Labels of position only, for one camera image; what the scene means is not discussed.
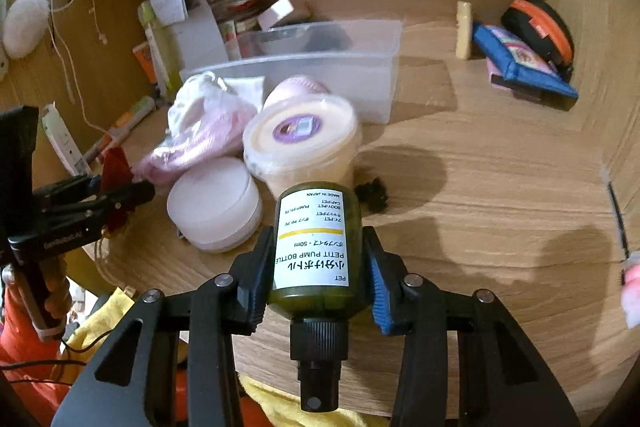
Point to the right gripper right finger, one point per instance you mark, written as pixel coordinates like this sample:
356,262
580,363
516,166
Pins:
466,361

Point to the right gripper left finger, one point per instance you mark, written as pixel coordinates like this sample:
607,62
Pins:
131,380

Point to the round white plastic container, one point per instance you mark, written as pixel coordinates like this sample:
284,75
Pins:
215,205

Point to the green pump bottle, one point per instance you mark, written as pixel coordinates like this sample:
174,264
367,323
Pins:
320,282

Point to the cream tub with lid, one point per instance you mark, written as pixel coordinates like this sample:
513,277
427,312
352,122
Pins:
312,138

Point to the left hand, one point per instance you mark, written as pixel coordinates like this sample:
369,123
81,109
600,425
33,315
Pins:
43,292

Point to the orange green tube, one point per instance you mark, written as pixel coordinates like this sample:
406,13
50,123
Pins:
122,127

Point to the white fluffy pompom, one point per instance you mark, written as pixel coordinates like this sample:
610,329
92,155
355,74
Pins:
24,27

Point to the stack of books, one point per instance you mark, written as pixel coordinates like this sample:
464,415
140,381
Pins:
234,17

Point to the small white cardboard box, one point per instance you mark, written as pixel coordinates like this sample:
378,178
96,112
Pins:
277,12

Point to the blue patchwork pouch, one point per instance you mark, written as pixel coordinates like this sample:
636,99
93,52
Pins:
513,64

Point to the cream yellow tube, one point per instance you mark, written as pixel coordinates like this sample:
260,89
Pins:
464,30

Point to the clear plastic storage bin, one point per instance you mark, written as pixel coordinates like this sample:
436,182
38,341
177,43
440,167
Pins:
355,59

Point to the black orange round case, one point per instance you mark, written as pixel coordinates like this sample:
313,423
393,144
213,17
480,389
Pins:
542,29

